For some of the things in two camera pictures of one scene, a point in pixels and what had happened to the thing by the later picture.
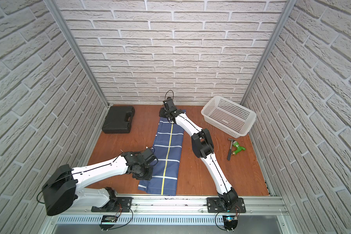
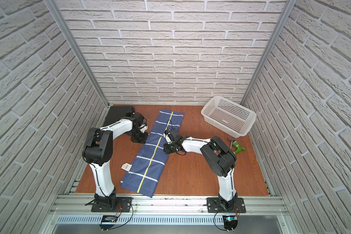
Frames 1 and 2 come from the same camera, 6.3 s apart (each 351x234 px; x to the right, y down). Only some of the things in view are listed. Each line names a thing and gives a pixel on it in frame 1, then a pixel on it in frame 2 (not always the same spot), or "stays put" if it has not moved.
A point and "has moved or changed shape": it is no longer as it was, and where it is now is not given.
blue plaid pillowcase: (168, 150) has moved or changed shape
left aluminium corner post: (54, 5) stays put
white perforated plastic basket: (230, 117) stays put
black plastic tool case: (118, 119) stays put
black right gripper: (163, 110) -> (167, 150)
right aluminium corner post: (289, 6) stays put
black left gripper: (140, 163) -> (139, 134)
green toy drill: (236, 144) stays put
